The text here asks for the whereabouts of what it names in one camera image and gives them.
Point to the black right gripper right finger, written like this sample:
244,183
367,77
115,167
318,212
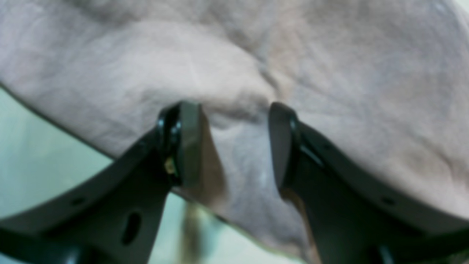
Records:
354,217

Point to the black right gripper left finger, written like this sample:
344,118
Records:
114,217

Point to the mauve t-shirt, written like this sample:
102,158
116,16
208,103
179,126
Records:
385,80

